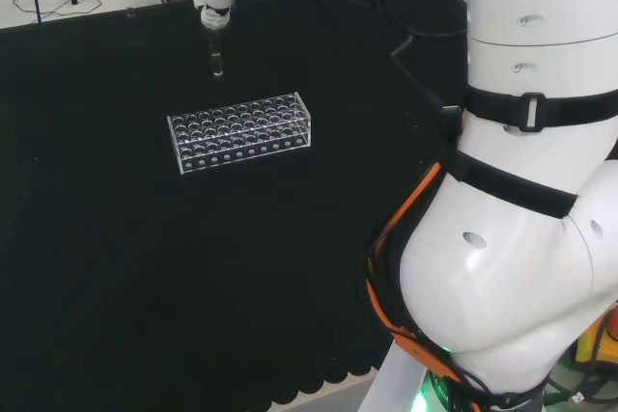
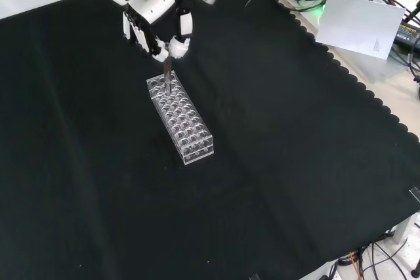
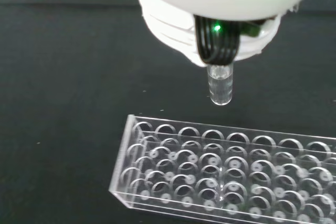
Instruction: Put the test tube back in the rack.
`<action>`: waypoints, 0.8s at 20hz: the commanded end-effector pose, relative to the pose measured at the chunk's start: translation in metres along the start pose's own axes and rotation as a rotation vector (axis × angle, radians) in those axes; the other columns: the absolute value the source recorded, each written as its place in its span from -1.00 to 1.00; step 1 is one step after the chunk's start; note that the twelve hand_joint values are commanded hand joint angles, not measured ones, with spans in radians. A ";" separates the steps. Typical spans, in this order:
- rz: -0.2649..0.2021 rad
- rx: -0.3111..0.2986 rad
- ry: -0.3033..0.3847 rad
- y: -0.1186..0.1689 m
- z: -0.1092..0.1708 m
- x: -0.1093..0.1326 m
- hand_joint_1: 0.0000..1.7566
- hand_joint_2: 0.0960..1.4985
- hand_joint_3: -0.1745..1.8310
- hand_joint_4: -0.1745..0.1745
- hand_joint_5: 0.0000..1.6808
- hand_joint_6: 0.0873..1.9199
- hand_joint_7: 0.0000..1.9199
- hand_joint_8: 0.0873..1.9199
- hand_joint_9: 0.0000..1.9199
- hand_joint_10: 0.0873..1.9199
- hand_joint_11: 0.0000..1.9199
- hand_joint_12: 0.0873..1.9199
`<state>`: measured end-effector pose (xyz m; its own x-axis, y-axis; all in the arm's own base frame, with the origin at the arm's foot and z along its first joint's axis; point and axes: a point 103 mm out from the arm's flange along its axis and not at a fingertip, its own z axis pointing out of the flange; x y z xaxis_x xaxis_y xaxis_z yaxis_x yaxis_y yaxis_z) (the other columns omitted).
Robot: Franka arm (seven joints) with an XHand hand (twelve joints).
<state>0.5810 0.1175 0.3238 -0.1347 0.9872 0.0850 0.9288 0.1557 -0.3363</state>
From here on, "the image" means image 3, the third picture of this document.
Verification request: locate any clear plastic test tube rack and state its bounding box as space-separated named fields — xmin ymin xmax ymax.
xmin=108 ymin=114 xmax=336 ymax=224

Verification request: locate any black bench cloth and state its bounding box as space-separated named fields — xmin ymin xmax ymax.
xmin=0 ymin=0 xmax=336 ymax=224

